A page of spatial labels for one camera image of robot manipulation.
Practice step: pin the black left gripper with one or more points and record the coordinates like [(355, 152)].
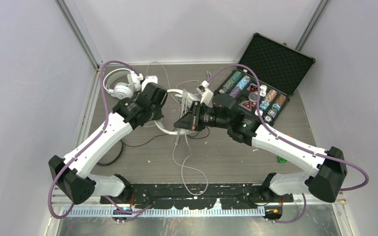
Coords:
[(158, 114)]

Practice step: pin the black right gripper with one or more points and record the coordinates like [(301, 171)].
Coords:
[(188, 122)]

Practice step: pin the large white grey headphones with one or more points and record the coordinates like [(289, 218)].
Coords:
[(185, 100)]

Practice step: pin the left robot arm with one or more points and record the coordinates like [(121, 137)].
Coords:
[(72, 173)]

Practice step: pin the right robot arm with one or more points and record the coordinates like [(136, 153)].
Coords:
[(322, 171)]

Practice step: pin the small white headphones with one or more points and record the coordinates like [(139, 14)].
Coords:
[(122, 83)]

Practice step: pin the green lego brick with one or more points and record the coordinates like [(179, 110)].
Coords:
[(281, 160)]

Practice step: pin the black poker chip case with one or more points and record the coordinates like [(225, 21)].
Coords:
[(268, 74)]

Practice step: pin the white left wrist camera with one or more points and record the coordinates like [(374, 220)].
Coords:
[(142, 82)]

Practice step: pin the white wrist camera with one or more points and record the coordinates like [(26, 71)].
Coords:
[(142, 82), (206, 95)]

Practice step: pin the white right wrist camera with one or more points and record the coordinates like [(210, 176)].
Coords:
[(206, 95)]

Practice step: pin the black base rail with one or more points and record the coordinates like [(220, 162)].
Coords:
[(197, 196)]

